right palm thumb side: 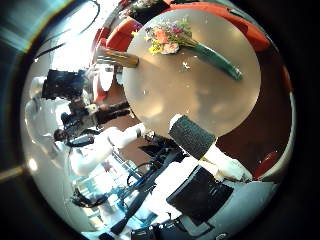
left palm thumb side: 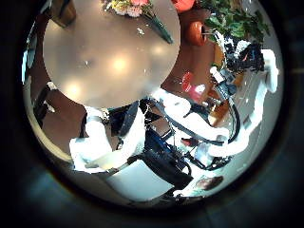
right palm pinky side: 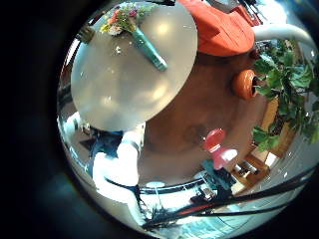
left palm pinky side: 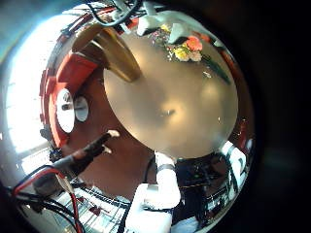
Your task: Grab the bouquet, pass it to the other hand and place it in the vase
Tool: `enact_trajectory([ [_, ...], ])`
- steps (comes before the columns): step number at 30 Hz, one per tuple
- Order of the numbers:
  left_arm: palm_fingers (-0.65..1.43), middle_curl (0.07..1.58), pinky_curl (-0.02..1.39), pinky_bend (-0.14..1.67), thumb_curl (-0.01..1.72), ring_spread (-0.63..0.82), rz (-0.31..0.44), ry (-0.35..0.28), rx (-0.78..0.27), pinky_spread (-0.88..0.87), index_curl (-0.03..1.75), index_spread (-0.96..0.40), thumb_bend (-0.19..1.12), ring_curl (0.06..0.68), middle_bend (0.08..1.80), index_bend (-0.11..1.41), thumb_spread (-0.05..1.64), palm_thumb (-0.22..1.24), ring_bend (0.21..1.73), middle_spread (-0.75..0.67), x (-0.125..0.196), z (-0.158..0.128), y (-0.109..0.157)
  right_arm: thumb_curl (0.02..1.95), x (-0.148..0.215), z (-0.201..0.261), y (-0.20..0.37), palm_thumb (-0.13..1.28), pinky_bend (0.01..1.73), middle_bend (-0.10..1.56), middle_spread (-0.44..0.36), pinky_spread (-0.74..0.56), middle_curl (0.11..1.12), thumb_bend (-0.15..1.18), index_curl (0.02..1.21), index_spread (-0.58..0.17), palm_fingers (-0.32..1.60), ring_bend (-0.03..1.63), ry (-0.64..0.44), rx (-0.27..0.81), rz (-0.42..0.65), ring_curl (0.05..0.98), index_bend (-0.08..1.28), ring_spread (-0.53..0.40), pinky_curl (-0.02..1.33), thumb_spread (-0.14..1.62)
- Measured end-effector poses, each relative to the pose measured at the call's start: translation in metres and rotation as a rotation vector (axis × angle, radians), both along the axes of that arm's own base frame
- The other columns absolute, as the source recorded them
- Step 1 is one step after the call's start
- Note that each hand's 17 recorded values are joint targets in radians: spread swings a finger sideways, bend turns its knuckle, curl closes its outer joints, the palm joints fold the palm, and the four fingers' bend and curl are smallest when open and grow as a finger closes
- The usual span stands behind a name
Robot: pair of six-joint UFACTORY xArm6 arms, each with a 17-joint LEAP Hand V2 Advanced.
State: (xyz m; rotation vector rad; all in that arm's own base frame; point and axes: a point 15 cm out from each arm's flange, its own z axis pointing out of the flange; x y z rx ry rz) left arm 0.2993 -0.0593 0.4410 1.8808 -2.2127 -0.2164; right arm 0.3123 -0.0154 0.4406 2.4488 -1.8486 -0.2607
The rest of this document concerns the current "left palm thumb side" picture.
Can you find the flower bouquet with green wrap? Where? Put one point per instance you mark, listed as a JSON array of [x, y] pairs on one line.
[[136, 8]]

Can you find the orange round vase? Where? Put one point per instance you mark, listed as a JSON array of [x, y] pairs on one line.
[[195, 33]]

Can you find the green leafy plant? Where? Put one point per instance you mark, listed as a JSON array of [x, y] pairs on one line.
[[236, 20]]

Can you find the red chair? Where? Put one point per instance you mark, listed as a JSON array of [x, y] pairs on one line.
[[190, 83]]

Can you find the person with dark hair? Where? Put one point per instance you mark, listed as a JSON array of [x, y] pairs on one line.
[[209, 183]]

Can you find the small white flower scrap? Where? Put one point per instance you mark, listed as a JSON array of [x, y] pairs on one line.
[[140, 31]]

